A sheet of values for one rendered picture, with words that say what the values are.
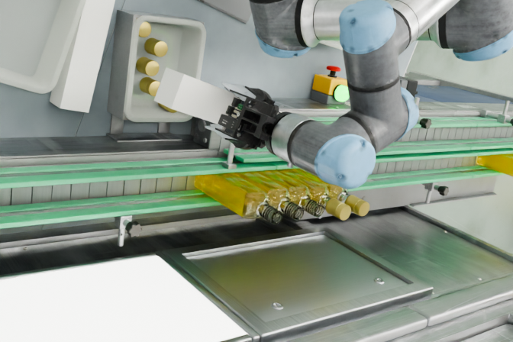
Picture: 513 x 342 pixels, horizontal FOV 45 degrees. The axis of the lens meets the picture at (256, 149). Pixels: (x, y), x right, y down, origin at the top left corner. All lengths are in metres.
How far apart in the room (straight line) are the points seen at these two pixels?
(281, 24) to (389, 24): 0.50
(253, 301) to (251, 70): 0.64
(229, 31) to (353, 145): 0.74
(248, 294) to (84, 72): 0.54
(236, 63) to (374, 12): 0.75
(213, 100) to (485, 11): 0.50
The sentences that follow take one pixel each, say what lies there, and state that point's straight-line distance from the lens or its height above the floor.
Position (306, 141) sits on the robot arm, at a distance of 0.88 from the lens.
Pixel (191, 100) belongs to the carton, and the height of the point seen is 1.11.
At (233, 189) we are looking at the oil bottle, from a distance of 1.29.
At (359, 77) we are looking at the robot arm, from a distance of 0.88.
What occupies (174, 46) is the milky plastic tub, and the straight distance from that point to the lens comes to 1.43.
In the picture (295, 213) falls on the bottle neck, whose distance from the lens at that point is 1.26.
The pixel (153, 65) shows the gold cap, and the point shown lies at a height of 0.81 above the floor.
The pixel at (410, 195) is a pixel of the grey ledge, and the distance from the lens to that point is 1.99.
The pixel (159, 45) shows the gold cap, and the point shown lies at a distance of 1.36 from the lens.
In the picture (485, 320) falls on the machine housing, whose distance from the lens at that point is 1.40.
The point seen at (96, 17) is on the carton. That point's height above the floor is 0.81.
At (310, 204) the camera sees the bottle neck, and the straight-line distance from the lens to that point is 1.31.
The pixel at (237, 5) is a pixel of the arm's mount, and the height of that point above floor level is 0.76.
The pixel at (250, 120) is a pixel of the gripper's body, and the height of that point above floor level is 1.25.
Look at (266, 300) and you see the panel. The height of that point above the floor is 1.22.
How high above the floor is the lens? 1.99
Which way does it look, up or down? 48 degrees down
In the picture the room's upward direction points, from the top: 116 degrees clockwise
